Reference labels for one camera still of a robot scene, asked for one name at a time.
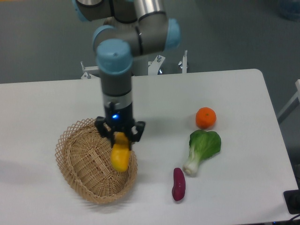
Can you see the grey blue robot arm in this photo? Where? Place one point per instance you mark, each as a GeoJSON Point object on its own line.
{"type": "Point", "coordinates": [144, 29]}

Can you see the woven wicker basket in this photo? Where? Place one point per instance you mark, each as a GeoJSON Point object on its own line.
{"type": "Point", "coordinates": [83, 158]}

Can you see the green bok choy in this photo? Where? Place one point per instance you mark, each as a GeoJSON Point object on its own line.
{"type": "Point", "coordinates": [202, 146]}

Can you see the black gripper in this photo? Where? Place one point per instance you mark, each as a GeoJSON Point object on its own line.
{"type": "Point", "coordinates": [119, 120]}

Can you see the orange tangerine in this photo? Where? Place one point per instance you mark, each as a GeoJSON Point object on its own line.
{"type": "Point", "coordinates": [205, 118]}

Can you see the yellow mango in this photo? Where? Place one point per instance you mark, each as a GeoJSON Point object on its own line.
{"type": "Point", "coordinates": [120, 153]}

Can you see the purple sweet potato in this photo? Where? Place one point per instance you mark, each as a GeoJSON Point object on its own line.
{"type": "Point", "coordinates": [179, 184]}

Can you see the white furniture leg at right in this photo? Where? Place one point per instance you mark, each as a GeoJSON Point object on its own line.
{"type": "Point", "coordinates": [291, 104]}

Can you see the white metal mounting frame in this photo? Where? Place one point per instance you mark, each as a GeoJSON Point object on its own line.
{"type": "Point", "coordinates": [155, 67]}

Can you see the black device at table edge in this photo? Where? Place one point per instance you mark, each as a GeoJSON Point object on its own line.
{"type": "Point", "coordinates": [292, 200]}

